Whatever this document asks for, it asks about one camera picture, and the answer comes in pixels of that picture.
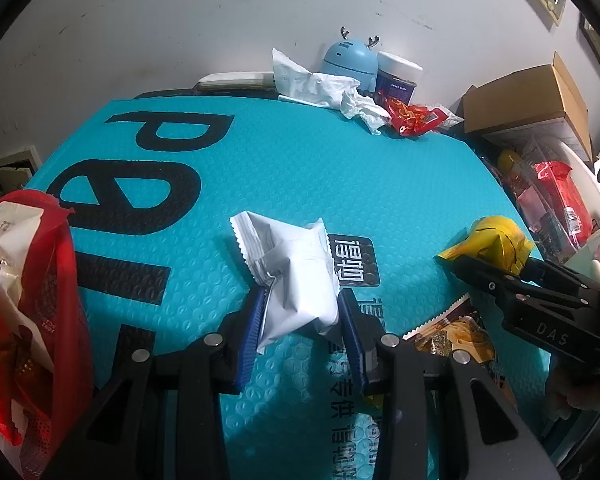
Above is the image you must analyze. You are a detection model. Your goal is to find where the yellow snack packet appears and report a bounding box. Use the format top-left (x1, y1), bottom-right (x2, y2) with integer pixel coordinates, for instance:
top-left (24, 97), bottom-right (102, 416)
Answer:
top-left (437, 216), bottom-right (535, 275)

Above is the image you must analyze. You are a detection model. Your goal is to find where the white wrapper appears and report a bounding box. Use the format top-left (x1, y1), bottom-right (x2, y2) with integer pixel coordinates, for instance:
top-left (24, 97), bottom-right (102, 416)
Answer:
top-left (230, 211), bottom-right (342, 353)

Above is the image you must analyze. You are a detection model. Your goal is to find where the brown snack packet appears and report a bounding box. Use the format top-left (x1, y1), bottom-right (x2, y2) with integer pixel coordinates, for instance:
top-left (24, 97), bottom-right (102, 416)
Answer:
top-left (402, 294), bottom-right (517, 408)

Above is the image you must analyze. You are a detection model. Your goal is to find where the red plastic mesh basket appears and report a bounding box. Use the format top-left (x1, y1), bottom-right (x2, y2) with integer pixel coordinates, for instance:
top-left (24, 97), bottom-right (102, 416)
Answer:
top-left (0, 190), bottom-right (93, 479)

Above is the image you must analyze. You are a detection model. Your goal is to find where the white plum drink packet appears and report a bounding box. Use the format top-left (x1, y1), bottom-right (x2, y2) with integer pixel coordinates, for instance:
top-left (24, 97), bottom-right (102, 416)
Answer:
top-left (0, 202), bottom-right (54, 372)

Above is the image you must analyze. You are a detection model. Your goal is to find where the person's right hand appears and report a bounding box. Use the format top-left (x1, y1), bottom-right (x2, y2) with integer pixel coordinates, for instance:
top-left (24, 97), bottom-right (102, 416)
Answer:
top-left (545, 367), bottom-right (600, 422)

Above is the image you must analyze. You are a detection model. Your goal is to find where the red packet side pile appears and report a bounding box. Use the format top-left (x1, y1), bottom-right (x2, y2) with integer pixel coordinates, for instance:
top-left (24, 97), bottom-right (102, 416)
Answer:
top-left (533, 160), bottom-right (593, 248)

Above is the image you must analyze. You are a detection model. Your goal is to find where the red candy bag far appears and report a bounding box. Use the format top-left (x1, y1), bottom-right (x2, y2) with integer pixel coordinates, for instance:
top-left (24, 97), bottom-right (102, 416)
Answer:
top-left (380, 96), bottom-right (451, 138)

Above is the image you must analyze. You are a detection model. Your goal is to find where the brown cardboard box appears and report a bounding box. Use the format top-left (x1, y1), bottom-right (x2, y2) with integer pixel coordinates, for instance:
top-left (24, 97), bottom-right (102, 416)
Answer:
top-left (462, 54), bottom-right (593, 162)

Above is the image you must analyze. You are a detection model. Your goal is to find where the white lidded purple jar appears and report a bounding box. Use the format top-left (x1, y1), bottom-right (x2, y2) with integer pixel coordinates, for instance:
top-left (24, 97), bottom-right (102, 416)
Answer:
top-left (375, 51), bottom-right (424, 105)

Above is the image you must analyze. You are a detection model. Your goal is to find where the crumpled white plastic bag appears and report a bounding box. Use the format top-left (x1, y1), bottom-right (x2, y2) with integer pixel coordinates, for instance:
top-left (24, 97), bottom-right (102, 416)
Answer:
top-left (272, 48), bottom-right (391, 136)

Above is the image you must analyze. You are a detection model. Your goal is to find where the white flat box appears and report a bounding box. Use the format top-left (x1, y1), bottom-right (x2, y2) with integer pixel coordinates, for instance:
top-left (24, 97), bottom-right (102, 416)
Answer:
top-left (195, 72), bottom-right (275, 91)

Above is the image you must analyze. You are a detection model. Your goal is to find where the blue deer humidifier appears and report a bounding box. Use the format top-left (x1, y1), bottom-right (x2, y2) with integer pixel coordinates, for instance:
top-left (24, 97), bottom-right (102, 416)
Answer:
top-left (320, 26), bottom-right (379, 94)

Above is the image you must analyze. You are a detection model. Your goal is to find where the leaning cardboard sheet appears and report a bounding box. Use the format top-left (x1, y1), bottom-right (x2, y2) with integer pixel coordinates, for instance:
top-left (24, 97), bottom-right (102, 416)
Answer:
top-left (0, 145), bottom-right (42, 193)

